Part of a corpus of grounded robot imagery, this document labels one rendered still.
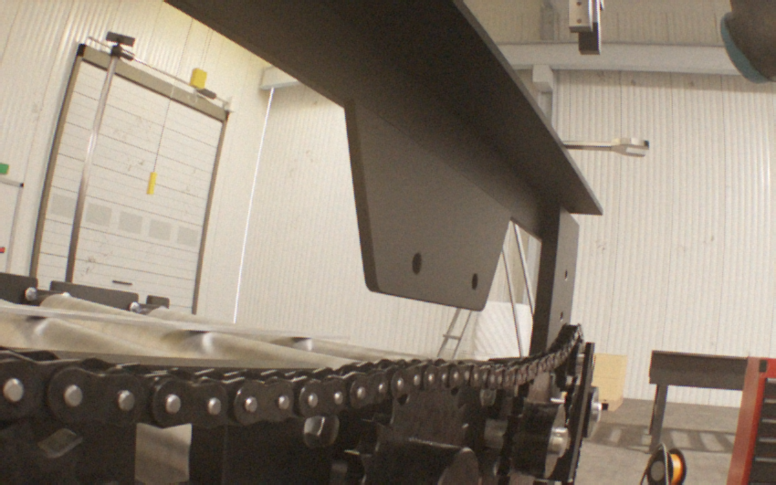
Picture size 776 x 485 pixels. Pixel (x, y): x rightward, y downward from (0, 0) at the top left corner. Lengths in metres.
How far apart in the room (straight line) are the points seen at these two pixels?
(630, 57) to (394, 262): 10.53
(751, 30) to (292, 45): 0.88
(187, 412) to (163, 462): 0.24
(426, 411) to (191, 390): 0.20
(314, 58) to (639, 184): 10.41
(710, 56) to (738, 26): 9.79
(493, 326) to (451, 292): 8.02
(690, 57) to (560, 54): 2.47
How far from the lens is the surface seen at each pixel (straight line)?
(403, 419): 0.33
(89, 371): 0.18
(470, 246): 0.57
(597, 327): 10.43
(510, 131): 0.61
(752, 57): 1.11
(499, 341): 8.53
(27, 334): 0.63
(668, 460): 3.66
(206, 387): 0.20
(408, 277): 0.46
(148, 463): 0.45
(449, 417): 0.40
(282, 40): 0.35
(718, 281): 10.42
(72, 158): 10.68
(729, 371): 5.39
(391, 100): 0.45
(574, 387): 0.87
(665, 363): 5.33
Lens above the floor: 0.97
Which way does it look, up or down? 6 degrees up
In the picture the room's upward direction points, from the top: 7 degrees clockwise
